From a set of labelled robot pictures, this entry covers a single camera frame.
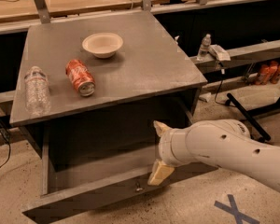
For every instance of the white paper bowl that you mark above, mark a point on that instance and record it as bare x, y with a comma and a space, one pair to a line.
102, 45

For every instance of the white packet on rail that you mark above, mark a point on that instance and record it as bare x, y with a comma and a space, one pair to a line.
219, 53

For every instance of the small distant water bottle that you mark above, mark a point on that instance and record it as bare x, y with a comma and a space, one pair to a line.
204, 47

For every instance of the grey top drawer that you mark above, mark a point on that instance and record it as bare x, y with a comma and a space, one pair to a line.
101, 157

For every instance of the black metal stand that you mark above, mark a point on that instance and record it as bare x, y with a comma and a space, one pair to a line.
250, 114

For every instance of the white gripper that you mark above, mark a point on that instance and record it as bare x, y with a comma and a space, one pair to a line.
165, 147

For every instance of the orange soda can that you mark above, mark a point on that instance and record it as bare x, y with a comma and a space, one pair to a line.
80, 77

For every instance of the clear plastic water bottle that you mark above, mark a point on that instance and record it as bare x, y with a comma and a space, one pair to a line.
37, 96

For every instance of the orange bottles group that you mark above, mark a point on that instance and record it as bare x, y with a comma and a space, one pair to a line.
269, 72

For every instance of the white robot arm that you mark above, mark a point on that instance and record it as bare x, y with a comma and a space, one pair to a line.
223, 143

